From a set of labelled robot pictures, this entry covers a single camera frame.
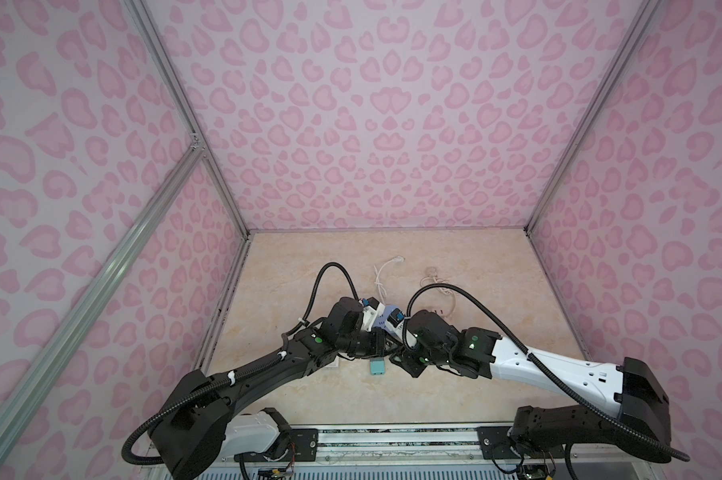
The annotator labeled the teal plug adapter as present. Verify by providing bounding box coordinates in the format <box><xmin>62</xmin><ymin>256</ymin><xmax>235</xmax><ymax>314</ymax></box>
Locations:
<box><xmin>369</xmin><ymin>358</ymin><xmax>386</xmax><ymax>376</ymax></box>

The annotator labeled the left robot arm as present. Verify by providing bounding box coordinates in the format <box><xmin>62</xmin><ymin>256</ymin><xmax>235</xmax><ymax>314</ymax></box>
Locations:
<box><xmin>147</xmin><ymin>297</ymin><xmax>405</xmax><ymax>479</ymax></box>

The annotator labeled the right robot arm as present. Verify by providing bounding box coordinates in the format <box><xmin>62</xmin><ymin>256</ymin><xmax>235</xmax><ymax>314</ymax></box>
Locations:
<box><xmin>381</xmin><ymin>309</ymin><xmax>671</xmax><ymax>463</ymax></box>

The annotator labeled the pink round power strip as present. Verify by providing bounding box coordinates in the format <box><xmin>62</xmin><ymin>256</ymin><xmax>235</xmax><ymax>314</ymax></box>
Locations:
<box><xmin>430</xmin><ymin>308</ymin><xmax>455</xmax><ymax>319</ymax></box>

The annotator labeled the blue square power strip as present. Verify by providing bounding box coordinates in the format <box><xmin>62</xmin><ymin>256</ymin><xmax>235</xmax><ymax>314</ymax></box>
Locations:
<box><xmin>373</xmin><ymin>305</ymin><xmax>397</xmax><ymax>332</ymax></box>

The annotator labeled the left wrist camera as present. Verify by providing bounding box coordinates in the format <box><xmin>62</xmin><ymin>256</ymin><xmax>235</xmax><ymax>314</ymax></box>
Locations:
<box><xmin>360</xmin><ymin>298</ymin><xmax>386</xmax><ymax>332</ymax></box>

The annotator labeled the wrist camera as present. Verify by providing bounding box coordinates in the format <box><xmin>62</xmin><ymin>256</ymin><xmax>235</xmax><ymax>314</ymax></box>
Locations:
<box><xmin>388</xmin><ymin>307</ymin><xmax>406</xmax><ymax>344</ymax></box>
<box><xmin>360</xmin><ymin>298</ymin><xmax>386</xmax><ymax>332</ymax></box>

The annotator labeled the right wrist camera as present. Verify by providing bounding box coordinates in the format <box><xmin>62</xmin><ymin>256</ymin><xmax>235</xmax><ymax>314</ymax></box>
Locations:
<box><xmin>388</xmin><ymin>307</ymin><xmax>406</xmax><ymax>344</ymax></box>

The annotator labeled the pink power strip cable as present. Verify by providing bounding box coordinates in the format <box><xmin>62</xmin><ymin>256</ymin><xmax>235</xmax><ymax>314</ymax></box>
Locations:
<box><xmin>419</xmin><ymin>266</ymin><xmax>461</xmax><ymax>316</ymax></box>

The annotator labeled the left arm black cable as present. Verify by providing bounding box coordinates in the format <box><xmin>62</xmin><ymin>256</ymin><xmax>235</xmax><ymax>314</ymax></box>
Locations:
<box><xmin>120</xmin><ymin>262</ymin><xmax>362</xmax><ymax>467</ymax></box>

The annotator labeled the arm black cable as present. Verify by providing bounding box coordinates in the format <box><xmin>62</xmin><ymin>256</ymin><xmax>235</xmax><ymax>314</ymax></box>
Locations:
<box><xmin>120</xmin><ymin>262</ymin><xmax>362</xmax><ymax>467</ymax></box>
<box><xmin>404</xmin><ymin>283</ymin><xmax>691</xmax><ymax>463</ymax></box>

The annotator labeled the white power strip cable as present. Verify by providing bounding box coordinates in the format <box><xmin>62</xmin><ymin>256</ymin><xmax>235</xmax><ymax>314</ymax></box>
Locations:
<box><xmin>372</xmin><ymin>256</ymin><xmax>407</xmax><ymax>307</ymax></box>

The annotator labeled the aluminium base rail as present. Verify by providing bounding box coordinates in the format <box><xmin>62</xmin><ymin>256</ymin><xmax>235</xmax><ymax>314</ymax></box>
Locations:
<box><xmin>140</xmin><ymin>422</ymin><xmax>665</xmax><ymax>480</ymax></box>

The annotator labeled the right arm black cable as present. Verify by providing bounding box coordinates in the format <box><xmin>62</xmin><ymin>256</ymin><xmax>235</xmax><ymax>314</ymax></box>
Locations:
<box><xmin>404</xmin><ymin>283</ymin><xmax>691</xmax><ymax>463</ymax></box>

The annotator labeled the aluminium frame diagonal bar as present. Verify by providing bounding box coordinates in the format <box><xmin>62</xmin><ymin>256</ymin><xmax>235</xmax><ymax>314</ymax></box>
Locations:
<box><xmin>0</xmin><ymin>146</ymin><xmax>205</xmax><ymax>468</ymax></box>

